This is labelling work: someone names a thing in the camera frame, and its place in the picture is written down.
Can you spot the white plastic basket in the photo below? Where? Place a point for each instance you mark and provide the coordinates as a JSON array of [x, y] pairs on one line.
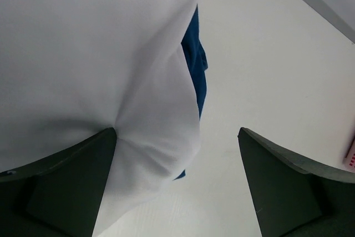
[[349, 161]]

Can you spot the folded blue t shirt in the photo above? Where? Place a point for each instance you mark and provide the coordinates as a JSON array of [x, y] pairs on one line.
[[198, 67]]

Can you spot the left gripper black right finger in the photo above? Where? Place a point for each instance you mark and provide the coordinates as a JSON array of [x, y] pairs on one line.
[[294, 195]]

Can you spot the white t shirt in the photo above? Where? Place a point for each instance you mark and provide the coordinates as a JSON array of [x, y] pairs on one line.
[[70, 68]]

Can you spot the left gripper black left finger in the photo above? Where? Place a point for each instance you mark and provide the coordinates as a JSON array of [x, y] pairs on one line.
[[59, 195]]

